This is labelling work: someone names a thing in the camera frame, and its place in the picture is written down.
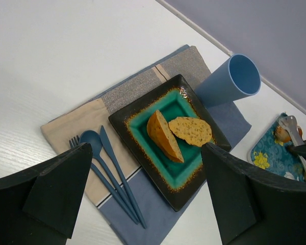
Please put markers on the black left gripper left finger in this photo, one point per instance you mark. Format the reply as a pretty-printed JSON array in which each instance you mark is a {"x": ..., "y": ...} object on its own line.
[{"x": 40, "y": 204}]

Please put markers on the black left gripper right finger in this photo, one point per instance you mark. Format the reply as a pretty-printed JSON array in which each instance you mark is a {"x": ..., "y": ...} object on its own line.
[{"x": 252, "y": 205}]

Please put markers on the round orange bun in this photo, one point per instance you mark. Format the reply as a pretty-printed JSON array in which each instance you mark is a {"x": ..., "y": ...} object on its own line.
[{"x": 282, "y": 135}]

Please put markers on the metal tongs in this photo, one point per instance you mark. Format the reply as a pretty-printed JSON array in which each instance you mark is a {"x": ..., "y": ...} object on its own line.
[{"x": 289, "y": 123}]

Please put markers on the seeded bread slice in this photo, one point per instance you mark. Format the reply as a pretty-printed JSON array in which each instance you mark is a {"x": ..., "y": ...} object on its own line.
[{"x": 193, "y": 131}]

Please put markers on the half bread loaf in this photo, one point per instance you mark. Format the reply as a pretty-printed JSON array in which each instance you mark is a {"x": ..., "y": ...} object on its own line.
[{"x": 159, "y": 131}]

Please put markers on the blue floral tray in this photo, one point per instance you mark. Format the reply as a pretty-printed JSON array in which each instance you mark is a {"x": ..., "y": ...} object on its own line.
[{"x": 275, "y": 156}]

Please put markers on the blue plastic fork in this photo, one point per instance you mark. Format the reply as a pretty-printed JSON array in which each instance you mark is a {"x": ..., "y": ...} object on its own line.
[{"x": 73, "y": 142}]

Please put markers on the blue plastic spoon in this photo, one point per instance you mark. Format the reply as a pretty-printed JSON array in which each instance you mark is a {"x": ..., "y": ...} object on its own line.
[{"x": 92, "y": 137}]

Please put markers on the blue plastic knife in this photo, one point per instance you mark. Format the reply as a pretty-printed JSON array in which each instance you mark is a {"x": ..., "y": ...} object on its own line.
[{"x": 108, "y": 148}]

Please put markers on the blue patchwork placemat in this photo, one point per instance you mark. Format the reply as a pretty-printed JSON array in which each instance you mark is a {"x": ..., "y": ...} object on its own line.
[{"x": 158, "y": 214}]

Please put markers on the blue plastic cup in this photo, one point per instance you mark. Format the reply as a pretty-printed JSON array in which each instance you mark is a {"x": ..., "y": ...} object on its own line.
[{"x": 237, "y": 78}]

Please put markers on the teal square ceramic plate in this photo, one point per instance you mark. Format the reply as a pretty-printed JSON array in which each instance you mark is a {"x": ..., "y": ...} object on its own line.
[{"x": 174, "y": 98}]

